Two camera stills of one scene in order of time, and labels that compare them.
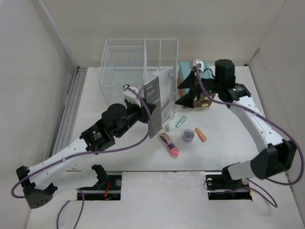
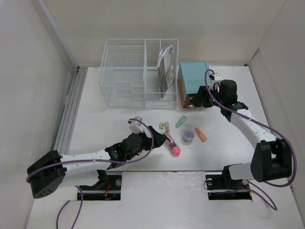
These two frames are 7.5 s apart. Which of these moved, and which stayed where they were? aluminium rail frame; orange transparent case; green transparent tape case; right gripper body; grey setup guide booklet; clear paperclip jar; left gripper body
Moved: right gripper body; left gripper body; grey setup guide booklet
Stayed: clear paperclip jar; green transparent tape case; orange transparent case; aluminium rail frame
